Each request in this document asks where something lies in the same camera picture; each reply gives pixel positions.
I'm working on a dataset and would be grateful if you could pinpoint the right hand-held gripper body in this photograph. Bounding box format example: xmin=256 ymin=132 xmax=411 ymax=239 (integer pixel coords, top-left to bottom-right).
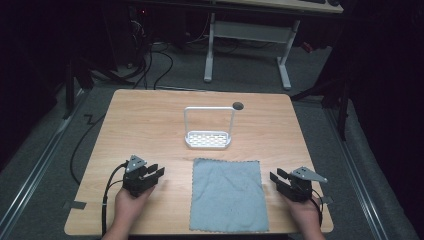
xmin=283 ymin=166 xmax=328 ymax=203

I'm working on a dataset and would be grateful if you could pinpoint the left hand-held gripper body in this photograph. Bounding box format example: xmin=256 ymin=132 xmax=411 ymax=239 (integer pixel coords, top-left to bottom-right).
xmin=122 ymin=154 xmax=158 ymax=198

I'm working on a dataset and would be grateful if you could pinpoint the grey-blue cloth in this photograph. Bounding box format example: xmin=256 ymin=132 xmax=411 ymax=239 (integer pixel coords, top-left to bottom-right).
xmin=188 ymin=157 xmax=270 ymax=233

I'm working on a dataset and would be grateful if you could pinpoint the white rack with handle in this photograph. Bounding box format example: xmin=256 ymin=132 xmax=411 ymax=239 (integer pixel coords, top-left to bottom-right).
xmin=183 ymin=105 xmax=236 ymax=150

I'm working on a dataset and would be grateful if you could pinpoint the person's right hand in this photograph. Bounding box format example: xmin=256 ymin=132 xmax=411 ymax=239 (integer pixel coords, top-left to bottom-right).
xmin=283 ymin=194 xmax=322 ymax=232

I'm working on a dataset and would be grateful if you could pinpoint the person's left hand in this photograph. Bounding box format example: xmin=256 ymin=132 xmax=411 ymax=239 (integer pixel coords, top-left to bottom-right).
xmin=114 ymin=185 xmax=156 ymax=230

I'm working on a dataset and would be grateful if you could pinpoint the black metal stand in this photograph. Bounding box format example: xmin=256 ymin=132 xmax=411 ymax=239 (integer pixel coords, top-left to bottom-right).
xmin=62 ymin=55 xmax=136 ymax=120
xmin=289 ymin=63 xmax=353 ymax=142

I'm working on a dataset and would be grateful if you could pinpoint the white-legged desk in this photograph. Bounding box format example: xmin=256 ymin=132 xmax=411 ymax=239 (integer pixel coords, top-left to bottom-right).
xmin=202 ymin=0 xmax=345 ymax=91

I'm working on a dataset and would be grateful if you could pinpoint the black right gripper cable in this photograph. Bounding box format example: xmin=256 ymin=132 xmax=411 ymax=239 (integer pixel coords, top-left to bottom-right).
xmin=310 ymin=188 xmax=325 ymax=228

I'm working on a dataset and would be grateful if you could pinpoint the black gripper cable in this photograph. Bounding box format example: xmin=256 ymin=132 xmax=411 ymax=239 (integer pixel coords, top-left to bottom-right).
xmin=101 ymin=162 xmax=130 ymax=237
xmin=310 ymin=188 xmax=325 ymax=228

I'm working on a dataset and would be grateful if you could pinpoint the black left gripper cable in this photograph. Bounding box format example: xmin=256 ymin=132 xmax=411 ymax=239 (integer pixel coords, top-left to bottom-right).
xmin=101 ymin=162 xmax=130 ymax=237

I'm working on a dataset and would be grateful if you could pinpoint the metal floor rail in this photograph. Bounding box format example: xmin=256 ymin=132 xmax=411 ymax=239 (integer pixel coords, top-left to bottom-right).
xmin=323 ymin=107 xmax=390 ymax=240
xmin=0 ymin=89 xmax=88 ymax=240

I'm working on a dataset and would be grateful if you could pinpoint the black floor cable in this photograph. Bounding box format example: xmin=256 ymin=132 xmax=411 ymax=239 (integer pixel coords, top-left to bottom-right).
xmin=69 ymin=113 xmax=107 ymax=186

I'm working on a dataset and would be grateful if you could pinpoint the bundle of black cables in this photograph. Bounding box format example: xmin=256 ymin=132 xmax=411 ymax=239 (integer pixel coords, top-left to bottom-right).
xmin=128 ymin=9 xmax=175 ymax=91

